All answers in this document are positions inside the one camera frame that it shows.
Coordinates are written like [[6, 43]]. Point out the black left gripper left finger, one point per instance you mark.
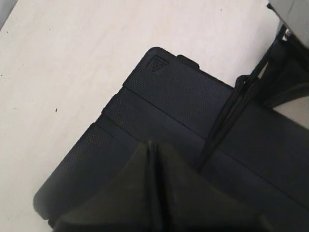
[[135, 201]]

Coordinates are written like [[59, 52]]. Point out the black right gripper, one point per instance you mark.
[[284, 70]]

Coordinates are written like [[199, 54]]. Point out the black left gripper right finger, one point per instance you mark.
[[183, 201]]

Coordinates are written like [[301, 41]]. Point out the black plastic carry case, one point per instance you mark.
[[263, 161]]

